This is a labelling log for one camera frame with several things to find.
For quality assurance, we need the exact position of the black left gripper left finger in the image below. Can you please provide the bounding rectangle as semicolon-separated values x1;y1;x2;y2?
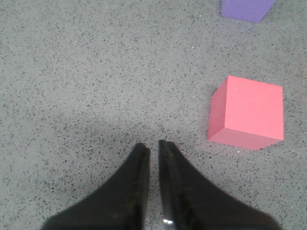
42;143;150;230

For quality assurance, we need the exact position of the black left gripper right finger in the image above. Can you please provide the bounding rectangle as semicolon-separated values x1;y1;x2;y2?
159;140;280;230

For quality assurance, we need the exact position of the red foam cube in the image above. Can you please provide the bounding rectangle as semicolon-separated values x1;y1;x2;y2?
207;76;284;150

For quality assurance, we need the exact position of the purple foam cube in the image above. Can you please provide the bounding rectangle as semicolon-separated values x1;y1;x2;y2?
220;0;276;23

